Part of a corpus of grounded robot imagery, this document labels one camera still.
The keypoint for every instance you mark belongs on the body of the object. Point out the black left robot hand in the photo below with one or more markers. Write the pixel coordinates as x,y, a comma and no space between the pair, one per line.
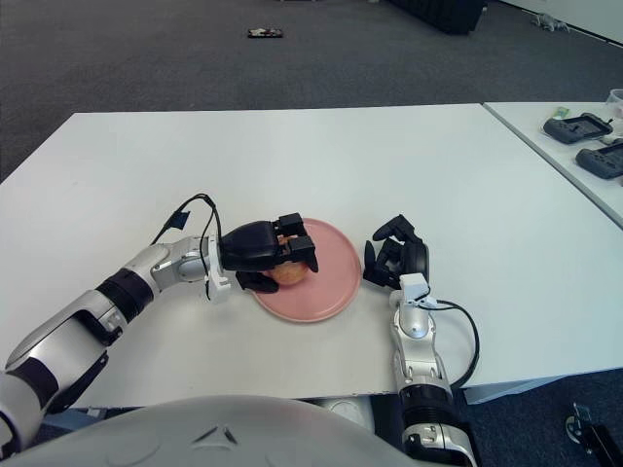
248,248

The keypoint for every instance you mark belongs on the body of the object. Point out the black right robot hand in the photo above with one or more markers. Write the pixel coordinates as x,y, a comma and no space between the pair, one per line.
417,258

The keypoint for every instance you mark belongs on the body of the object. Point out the red yellow apple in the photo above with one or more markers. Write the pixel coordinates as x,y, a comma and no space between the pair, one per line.
292,275

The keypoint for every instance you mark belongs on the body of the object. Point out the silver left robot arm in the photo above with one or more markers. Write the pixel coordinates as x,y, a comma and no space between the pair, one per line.
63,340

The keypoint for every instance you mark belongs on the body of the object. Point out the pink round plate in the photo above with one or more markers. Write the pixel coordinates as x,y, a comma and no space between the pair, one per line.
331,282

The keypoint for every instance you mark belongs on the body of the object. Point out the silver robot hip part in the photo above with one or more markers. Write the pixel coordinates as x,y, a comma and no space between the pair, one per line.
345,408

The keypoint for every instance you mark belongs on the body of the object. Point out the silver robot torso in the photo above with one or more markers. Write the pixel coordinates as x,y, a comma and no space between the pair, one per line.
219,433

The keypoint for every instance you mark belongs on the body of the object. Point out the small green packet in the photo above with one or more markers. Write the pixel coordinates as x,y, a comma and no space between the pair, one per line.
560,112

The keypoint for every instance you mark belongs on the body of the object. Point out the dark grey handheld controller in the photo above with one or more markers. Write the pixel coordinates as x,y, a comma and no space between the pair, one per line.
579,128
603,159

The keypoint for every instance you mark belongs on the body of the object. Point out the small dark floor object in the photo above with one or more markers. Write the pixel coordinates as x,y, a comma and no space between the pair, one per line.
265,33

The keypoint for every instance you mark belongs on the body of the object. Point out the black box on floor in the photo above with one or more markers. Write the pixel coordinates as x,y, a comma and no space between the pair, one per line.
448,14

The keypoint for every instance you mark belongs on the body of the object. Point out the clear plastic cup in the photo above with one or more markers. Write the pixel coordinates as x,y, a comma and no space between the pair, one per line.
617,101

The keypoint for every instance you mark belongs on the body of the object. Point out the grey toy figure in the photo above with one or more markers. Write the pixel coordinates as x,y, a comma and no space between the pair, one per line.
547,20

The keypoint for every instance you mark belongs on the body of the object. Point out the black caster wheel frame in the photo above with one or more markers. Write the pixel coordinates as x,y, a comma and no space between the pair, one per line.
576,425

